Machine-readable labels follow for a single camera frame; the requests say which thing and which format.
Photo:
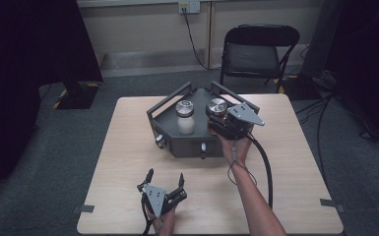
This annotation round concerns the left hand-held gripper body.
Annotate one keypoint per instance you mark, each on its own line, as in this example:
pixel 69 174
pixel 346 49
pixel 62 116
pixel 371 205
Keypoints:
pixel 160 198

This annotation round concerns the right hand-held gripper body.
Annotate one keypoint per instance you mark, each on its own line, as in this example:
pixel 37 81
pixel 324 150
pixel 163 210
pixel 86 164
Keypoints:
pixel 242 118

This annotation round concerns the glass jar with brown powder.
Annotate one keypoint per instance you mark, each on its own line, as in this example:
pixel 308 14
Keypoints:
pixel 217 105

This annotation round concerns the glass jar with white powder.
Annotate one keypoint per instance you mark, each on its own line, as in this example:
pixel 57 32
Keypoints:
pixel 186 126

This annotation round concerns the dark grey metal rack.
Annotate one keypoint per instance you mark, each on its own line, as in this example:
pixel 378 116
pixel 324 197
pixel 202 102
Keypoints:
pixel 170 121

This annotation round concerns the person's left hand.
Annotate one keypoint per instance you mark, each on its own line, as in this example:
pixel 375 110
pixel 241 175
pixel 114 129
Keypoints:
pixel 164 218

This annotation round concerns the person's right hand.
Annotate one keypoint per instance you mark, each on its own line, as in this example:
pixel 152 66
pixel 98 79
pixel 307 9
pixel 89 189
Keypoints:
pixel 236 147

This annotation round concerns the black folding chair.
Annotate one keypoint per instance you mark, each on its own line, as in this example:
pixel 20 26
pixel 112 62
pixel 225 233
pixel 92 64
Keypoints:
pixel 259 55

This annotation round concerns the grey tape strip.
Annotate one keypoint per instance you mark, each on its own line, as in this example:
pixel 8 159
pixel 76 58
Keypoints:
pixel 331 204
pixel 84 208

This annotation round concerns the stand base with striped tape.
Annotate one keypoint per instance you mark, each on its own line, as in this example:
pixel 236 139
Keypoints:
pixel 78 93

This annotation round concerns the dark curtain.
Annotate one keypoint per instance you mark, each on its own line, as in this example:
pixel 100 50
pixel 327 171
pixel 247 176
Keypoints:
pixel 367 49

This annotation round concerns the black curtain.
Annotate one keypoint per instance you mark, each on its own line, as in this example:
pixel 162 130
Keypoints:
pixel 19 65

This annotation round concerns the white wall socket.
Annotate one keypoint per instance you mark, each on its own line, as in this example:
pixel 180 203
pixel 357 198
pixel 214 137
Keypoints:
pixel 189 7

